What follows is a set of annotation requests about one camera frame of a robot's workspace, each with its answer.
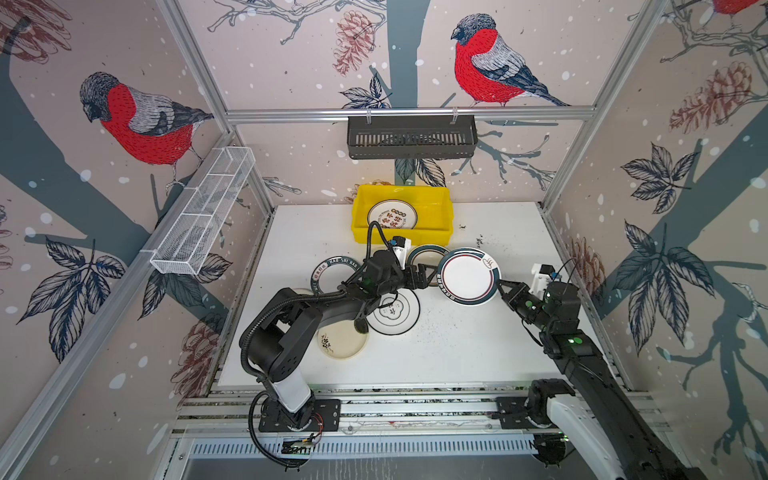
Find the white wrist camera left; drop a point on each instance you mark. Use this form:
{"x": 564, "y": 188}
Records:
{"x": 400, "y": 247}

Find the aluminium frame post right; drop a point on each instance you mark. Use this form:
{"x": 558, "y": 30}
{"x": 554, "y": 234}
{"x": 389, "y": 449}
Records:
{"x": 640, "y": 34}

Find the cream plate dark spot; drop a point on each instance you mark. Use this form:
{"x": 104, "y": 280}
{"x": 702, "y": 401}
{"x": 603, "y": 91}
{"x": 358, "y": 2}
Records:
{"x": 340, "y": 341}

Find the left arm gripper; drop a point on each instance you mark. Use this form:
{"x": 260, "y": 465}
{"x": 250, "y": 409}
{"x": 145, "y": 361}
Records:
{"x": 421, "y": 282}

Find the large green rim lettered plate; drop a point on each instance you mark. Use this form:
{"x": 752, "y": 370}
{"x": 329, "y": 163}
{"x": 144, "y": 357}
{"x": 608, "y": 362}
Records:
{"x": 331, "y": 272}

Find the white plate flower emblem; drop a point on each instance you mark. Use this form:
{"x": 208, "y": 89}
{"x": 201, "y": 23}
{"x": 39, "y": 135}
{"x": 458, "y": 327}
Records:
{"x": 396, "y": 314}

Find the green red rim plate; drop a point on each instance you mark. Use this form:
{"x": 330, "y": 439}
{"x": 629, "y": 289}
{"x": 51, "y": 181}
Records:
{"x": 427, "y": 254}
{"x": 468, "y": 276}

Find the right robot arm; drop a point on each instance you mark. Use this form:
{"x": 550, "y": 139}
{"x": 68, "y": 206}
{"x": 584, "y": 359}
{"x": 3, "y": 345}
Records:
{"x": 588, "y": 405}

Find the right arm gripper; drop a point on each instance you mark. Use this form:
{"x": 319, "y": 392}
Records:
{"x": 515, "y": 295}

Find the aluminium cross bar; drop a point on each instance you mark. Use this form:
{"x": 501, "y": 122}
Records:
{"x": 580, "y": 113}

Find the aluminium frame post left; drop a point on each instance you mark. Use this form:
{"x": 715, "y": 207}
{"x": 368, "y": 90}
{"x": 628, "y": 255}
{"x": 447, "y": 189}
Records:
{"x": 200, "y": 71}

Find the white plate red characters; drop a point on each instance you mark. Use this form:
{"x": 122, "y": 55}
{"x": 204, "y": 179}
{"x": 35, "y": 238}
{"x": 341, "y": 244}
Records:
{"x": 393, "y": 214}

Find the aluminium frame post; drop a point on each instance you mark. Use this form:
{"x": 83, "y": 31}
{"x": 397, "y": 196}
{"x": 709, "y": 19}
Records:
{"x": 640, "y": 34}
{"x": 200, "y": 71}

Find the white wire mesh basket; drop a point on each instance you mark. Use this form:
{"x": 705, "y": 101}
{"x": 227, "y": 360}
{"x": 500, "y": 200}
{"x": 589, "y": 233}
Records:
{"x": 189, "y": 241}

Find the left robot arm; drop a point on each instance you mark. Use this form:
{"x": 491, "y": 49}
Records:
{"x": 273, "y": 345}

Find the base rail assembly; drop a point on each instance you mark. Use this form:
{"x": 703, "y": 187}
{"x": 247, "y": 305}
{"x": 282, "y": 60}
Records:
{"x": 367, "y": 425}

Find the black hanging basket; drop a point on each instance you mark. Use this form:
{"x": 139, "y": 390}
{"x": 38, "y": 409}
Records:
{"x": 411, "y": 137}

